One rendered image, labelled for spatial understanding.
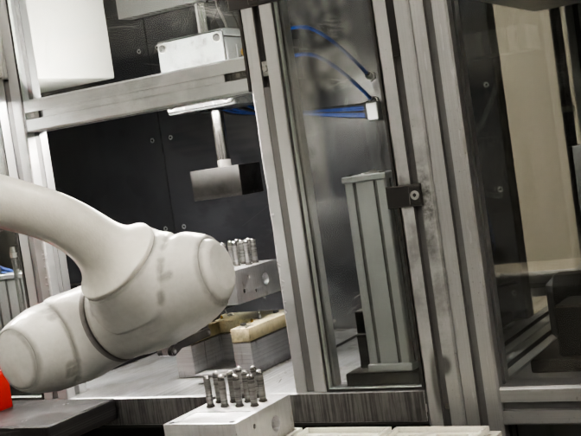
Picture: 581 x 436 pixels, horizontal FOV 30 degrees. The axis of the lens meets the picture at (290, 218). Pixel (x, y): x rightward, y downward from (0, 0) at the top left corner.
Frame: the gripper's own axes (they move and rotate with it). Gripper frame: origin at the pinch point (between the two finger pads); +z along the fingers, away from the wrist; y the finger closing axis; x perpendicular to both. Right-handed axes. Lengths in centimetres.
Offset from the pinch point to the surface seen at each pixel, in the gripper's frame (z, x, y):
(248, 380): -26.7, -20.4, -6.9
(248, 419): -30.8, -22.3, -10.2
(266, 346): 1.2, -6.5, -9.2
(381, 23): -12.5, -37.0, 30.9
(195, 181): 5.0, 3.5, 15.4
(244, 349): -3.0, -5.4, -8.6
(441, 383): -12.7, -37.9, -11.6
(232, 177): 5.0, -2.9, 15.2
